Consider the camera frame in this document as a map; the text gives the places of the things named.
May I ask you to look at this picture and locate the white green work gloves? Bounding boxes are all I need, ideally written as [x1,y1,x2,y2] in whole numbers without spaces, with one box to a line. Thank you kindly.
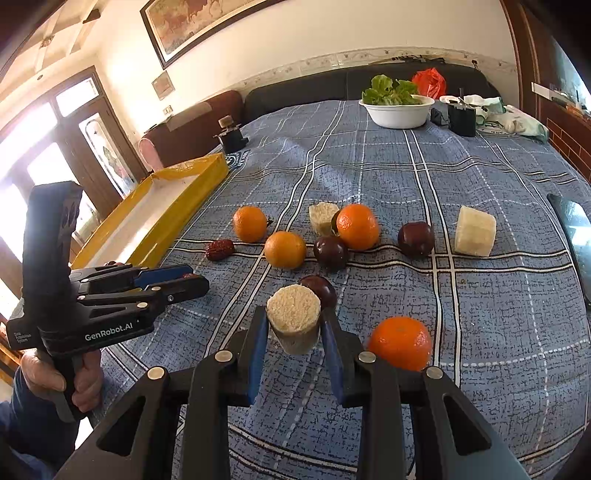
[438,95,550,144]

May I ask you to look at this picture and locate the red plastic bag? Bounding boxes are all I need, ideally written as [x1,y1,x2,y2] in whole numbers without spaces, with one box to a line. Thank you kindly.
[411,68,448,99]

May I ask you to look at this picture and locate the black cup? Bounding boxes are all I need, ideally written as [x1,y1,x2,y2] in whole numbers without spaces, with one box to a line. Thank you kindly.
[447,88,477,138]

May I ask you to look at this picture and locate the tan cardboard piece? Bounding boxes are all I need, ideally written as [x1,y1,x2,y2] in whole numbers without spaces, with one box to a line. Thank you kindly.
[167,100,214,131]

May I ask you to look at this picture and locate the person's left hand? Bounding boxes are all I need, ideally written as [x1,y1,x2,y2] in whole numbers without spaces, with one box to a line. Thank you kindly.
[21,348,105,414]

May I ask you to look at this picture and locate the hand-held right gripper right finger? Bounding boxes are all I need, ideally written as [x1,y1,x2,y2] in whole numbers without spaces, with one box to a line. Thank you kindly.
[321,307,532,480]

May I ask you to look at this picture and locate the smartphone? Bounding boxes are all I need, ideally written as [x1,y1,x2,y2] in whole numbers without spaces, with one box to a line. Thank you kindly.
[546,193,591,308]

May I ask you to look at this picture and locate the brown wooden cabinet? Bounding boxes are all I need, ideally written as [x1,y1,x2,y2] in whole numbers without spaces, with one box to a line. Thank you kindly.
[501,0,591,181]

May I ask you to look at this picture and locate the yellow tray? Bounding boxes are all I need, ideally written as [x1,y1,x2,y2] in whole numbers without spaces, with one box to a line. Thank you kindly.
[69,154,230,271]

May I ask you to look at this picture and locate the red date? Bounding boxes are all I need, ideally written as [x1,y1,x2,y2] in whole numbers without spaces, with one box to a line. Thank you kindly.
[204,239,236,262]

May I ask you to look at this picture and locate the small wall frame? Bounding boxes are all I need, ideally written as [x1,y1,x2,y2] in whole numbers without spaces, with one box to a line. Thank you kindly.
[151,71,175,100]

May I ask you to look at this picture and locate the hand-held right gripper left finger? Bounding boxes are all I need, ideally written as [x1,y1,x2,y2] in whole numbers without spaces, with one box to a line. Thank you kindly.
[54,305,269,480]

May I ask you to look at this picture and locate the brown armchair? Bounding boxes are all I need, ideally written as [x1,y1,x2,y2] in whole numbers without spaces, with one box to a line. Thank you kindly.
[139,90,245,169]

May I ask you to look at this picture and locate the black sofa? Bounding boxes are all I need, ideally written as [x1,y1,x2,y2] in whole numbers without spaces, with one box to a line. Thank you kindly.
[243,63,502,123]

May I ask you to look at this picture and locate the wooden glass door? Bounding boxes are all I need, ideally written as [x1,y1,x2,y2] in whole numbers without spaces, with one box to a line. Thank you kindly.
[0,65,151,278]

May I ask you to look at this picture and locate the dark purple plum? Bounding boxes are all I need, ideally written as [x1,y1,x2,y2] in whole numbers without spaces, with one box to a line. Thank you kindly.
[313,235,349,271]
[299,275,338,310]
[397,222,435,258]

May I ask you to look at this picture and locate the framed painting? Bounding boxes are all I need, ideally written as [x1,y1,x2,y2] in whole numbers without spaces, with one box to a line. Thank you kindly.
[140,0,296,70]

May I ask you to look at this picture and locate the person's left forearm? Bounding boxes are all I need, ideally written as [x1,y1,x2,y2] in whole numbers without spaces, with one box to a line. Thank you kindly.
[0,369,79,480]

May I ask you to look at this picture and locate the black grinder with wooden knob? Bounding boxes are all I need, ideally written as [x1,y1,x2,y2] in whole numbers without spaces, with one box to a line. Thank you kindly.
[213,115,250,153]

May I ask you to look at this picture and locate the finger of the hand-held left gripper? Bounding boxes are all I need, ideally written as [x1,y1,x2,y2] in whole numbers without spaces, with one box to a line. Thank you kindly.
[69,263,194,294]
[76,274,211,324]

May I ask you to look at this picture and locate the green lettuce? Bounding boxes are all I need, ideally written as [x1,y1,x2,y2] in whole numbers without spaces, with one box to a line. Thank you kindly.
[361,75,422,106]

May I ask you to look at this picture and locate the white bowl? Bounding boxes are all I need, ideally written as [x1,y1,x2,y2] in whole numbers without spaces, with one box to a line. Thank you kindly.
[359,95,435,129]

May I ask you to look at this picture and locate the orange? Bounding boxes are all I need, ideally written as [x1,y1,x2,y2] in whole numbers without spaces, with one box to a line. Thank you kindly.
[232,206,269,244]
[336,203,380,251]
[367,316,434,373]
[264,231,307,270]

